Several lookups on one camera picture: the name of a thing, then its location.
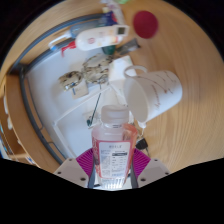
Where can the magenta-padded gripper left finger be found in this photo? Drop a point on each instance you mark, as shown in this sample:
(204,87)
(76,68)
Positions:
(70,170)

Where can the pink drink bottle white cap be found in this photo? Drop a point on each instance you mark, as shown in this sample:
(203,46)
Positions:
(114,146)

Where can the grey metal desk frame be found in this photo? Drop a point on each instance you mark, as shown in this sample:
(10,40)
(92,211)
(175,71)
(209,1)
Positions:
(28,100)

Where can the small white wall box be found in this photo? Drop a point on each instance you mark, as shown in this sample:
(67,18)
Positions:
(80,90)

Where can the black key fob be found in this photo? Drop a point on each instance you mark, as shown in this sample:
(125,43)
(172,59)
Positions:
(142,144)

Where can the white tissue box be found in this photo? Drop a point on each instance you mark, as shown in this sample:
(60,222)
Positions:
(121,68)

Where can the small green packet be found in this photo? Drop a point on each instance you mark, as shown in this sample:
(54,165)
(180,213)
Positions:
(121,1)

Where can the flat round red coaster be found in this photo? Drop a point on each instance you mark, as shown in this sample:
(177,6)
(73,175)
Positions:
(145,24)

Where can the white cup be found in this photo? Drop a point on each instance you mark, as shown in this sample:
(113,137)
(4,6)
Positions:
(156,91)

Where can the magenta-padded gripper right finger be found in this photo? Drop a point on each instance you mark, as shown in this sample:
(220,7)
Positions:
(153,169)

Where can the white lotion pump bottle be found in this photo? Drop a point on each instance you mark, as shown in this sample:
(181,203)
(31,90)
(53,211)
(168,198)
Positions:
(100,37)

